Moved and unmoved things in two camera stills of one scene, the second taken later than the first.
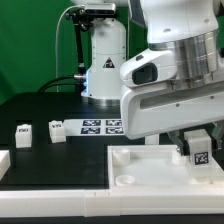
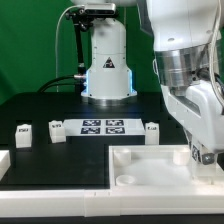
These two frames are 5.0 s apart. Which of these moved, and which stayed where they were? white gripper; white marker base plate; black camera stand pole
Moved: white gripper
Stayed: black camera stand pole; white marker base plate
